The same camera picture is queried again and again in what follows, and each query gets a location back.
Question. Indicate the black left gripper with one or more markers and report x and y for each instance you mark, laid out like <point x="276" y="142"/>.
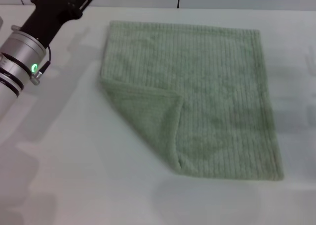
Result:
<point x="49" y="10"/>

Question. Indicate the pale green ribbed towel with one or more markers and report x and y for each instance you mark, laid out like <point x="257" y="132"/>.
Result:
<point x="197" y="86"/>

